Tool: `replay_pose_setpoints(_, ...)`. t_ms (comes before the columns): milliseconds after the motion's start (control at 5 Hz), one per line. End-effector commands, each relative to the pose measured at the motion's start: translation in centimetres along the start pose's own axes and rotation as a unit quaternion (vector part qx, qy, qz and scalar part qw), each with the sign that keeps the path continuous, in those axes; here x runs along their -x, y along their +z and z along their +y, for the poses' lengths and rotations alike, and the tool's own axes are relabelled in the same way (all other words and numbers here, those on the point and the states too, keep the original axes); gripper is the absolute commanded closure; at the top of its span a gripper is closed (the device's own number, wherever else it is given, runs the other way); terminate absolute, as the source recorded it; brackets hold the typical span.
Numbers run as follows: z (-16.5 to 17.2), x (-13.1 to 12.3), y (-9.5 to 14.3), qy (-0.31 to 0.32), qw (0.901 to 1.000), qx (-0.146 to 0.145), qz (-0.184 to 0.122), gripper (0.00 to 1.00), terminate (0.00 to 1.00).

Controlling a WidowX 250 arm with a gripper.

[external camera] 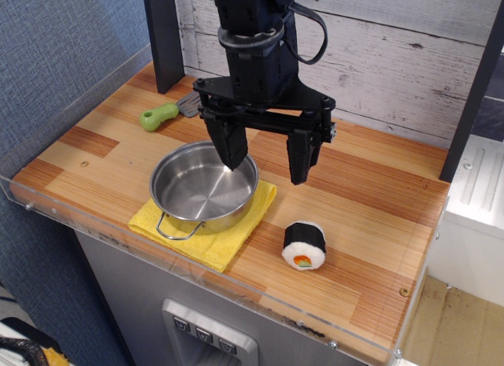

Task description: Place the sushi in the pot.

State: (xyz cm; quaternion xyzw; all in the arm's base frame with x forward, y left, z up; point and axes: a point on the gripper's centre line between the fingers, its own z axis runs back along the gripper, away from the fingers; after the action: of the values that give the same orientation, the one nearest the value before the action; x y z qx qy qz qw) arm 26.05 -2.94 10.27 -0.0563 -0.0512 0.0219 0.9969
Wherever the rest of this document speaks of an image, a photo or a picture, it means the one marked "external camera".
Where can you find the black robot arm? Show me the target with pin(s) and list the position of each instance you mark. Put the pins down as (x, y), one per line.
(264, 21)

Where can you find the green handled metal spatula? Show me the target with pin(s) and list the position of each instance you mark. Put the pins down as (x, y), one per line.
(151, 119)

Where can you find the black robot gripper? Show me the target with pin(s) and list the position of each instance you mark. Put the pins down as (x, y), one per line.
(264, 92)

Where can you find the yellow microfiber cloth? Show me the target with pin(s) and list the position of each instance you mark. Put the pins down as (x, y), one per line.
(213, 249)

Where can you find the stainless steel pot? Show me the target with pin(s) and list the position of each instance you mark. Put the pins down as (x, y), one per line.
(193, 186)

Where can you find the left dark metal post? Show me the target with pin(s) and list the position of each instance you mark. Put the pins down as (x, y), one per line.
(162, 22)

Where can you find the white ribbed side unit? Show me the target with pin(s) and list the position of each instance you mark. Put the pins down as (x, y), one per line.
(467, 252)

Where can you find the silver cabinet button panel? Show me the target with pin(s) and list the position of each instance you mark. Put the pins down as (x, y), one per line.
(198, 339)

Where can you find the yellow object at corner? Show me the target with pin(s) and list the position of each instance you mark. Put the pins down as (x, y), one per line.
(54, 358)

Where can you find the dark metal post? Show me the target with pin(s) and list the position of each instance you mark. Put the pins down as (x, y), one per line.
(478, 89)
(162, 22)

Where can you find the clear acrylic table guard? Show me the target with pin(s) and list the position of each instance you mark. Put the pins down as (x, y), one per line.
(377, 196)

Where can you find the plush sushi roll toy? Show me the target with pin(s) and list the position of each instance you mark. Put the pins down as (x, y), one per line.
(304, 245)

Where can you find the right dark metal post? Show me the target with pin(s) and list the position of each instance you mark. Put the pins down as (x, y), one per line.
(478, 89)

